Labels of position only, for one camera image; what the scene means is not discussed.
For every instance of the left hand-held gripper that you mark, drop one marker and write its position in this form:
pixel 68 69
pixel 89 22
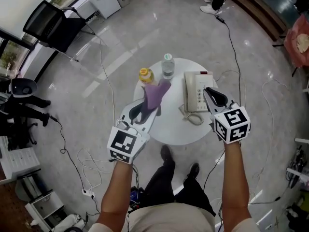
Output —
pixel 123 141

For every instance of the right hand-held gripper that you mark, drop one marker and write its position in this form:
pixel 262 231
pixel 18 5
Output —
pixel 233 124

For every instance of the purple cloth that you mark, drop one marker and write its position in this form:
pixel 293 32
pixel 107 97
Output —
pixel 155 95

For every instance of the white corded desk telephone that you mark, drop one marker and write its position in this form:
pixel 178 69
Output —
pixel 202 81

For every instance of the beige telephone handset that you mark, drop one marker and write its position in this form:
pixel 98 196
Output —
pixel 190 91

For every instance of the person's right forearm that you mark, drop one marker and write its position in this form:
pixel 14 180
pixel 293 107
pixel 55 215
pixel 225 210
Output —
pixel 235 182

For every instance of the person's left forearm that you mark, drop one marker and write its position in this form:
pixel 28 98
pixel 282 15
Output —
pixel 117 192

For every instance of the round white table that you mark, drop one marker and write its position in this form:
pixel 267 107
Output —
pixel 176 129

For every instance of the yellow juice bottle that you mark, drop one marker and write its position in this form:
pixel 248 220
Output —
pixel 146 76

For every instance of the person's left black shoe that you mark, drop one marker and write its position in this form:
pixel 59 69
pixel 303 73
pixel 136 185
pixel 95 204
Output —
pixel 167 153

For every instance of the person's black shoe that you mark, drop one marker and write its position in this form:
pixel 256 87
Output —
pixel 193 170
pixel 167 153

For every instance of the clear water bottle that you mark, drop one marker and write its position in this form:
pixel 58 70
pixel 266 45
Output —
pixel 168 66

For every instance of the person's black trousers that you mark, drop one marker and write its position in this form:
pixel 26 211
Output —
pixel 164 185

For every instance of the person's right black shoe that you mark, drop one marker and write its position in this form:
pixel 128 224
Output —
pixel 193 170

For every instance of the black power adapter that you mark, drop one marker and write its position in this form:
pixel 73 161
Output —
pixel 220 19

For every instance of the pink armchair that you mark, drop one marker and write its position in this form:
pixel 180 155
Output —
pixel 294 49

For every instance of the white power strip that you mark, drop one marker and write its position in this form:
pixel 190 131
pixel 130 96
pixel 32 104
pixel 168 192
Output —
pixel 88 193

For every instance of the dark wooden step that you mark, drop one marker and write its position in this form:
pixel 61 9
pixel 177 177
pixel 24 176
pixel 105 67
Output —
pixel 260 11

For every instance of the beige round cushion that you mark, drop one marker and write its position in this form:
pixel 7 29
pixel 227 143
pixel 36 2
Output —
pixel 303 42

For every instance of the person's beige shirt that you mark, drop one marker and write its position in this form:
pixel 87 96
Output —
pixel 169 219

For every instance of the white water dispenser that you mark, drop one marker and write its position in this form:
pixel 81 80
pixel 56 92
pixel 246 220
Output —
pixel 103 1

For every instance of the black mesh office chair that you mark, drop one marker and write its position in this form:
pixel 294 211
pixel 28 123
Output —
pixel 55 28

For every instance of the black swivel chair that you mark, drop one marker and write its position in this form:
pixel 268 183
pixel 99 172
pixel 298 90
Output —
pixel 17 134

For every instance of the white drawer cabinet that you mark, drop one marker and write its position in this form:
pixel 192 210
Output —
pixel 19 161

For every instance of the small white shelf unit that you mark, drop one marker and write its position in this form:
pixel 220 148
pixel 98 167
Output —
pixel 46 207

